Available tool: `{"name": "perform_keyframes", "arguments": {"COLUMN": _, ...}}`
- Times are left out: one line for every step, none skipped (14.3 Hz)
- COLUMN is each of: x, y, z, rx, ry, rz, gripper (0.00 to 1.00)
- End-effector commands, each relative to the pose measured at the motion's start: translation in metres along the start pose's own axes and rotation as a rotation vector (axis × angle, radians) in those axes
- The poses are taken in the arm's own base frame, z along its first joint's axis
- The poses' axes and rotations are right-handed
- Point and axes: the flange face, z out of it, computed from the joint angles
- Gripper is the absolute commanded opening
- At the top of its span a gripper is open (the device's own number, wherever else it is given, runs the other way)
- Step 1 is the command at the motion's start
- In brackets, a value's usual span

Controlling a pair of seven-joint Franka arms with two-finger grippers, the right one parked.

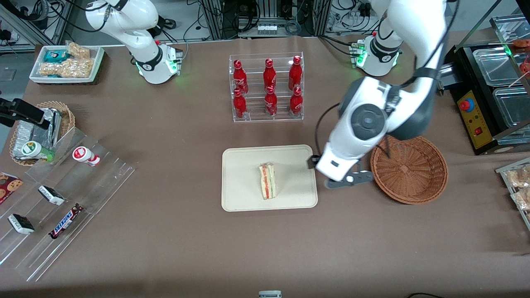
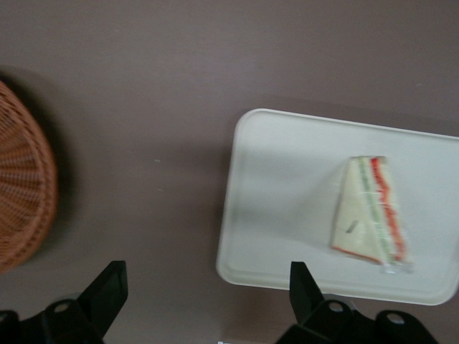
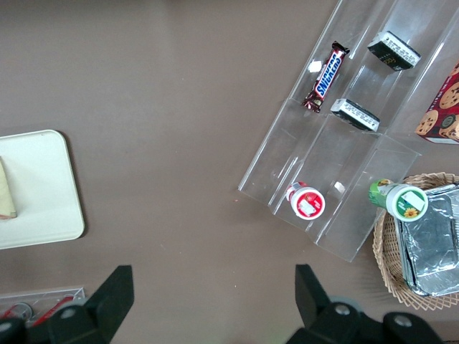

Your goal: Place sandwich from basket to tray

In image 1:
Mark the white grey device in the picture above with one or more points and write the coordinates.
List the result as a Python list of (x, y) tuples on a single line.
[(270, 294)]

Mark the small rice cracker pack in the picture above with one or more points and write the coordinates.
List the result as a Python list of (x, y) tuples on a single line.
[(78, 50)]

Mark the light wicker basket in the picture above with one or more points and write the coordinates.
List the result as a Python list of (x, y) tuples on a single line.
[(68, 118)]

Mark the white power strip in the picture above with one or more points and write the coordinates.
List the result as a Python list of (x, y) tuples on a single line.
[(267, 30)]

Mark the silver foil wrapped pack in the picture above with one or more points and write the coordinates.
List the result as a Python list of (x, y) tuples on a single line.
[(27, 134), (53, 128)]

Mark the clear acrylic bottle rack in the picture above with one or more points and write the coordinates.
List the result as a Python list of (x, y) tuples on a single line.
[(253, 118)]

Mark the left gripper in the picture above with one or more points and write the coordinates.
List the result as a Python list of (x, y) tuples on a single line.
[(312, 162)]

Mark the red white yoghurt bottle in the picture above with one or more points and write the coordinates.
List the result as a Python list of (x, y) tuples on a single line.
[(85, 155)]

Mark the red emergency stop button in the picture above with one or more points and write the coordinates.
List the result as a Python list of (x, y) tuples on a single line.
[(466, 105)]

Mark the red cookie pack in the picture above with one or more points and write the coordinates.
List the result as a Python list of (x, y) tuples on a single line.
[(9, 186)]

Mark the triangular sandwich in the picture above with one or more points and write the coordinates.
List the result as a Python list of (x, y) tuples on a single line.
[(268, 182)]

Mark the Snickers chocolate bar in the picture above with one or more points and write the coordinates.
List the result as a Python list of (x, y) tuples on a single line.
[(66, 222)]

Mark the steel food pan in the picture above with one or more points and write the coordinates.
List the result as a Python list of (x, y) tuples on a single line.
[(497, 66), (513, 107)]

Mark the black food warmer machine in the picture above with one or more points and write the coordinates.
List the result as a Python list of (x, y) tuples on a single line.
[(472, 124)]

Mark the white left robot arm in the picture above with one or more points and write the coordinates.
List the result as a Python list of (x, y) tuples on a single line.
[(368, 120)]

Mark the clear acrylic stepped shelf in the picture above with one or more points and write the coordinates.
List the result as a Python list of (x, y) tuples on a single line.
[(103, 182)]

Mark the black white snack box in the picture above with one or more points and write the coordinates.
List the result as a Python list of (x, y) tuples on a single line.
[(20, 224), (51, 195)]

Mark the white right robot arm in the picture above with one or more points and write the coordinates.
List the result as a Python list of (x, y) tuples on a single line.
[(136, 29)]

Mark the cream rectangular tray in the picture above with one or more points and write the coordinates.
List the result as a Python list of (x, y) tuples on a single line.
[(240, 178)]

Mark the green white yoghurt bottle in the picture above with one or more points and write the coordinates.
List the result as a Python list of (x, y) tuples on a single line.
[(35, 150)]

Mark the brown round wicker basket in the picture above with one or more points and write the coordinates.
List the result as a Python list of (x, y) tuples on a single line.
[(410, 171)]

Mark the red cola bottle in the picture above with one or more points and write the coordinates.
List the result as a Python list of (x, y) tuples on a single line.
[(271, 103), (295, 102), (269, 76), (239, 105), (295, 74), (239, 78)]

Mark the large rice cracker pack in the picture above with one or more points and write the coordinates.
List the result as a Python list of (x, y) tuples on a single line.
[(66, 68)]

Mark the white snack tray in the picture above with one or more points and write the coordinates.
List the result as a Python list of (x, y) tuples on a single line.
[(97, 62)]

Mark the orange fried food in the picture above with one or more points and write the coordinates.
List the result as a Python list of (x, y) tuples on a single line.
[(522, 42)]

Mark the red rocker switch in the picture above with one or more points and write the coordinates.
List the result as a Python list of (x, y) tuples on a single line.
[(478, 131)]

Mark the wrapped bread pack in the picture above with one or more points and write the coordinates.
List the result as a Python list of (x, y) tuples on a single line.
[(522, 199), (519, 177)]

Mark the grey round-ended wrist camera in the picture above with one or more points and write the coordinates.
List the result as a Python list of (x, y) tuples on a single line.
[(360, 178)]

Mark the teal snack pack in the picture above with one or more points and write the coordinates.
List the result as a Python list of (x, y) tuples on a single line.
[(56, 56)]

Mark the aluminium profile frame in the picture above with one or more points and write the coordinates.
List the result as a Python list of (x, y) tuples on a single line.
[(215, 18), (16, 25)]

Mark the white bread tray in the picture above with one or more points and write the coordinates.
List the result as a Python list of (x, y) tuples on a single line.
[(503, 171)]

